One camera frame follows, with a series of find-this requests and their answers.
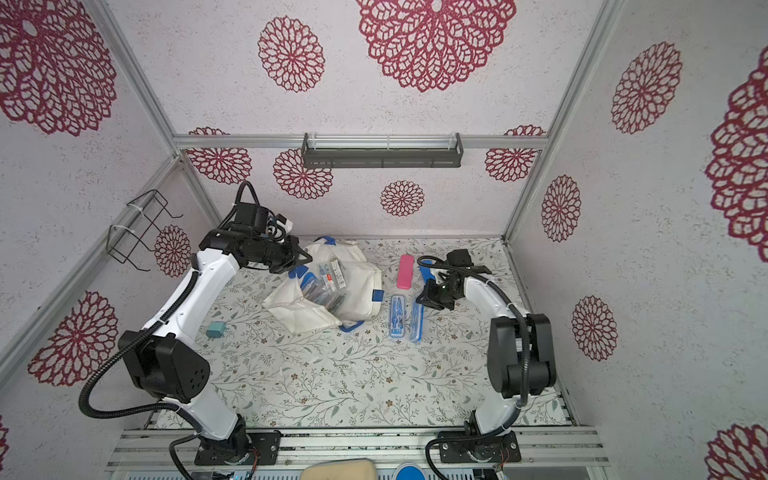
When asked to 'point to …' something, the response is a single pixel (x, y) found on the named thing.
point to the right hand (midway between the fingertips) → (419, 296)
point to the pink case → (405, 273)
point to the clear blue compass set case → (397, 315)
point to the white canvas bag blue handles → (339, 288)
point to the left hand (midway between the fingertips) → (312, 259)
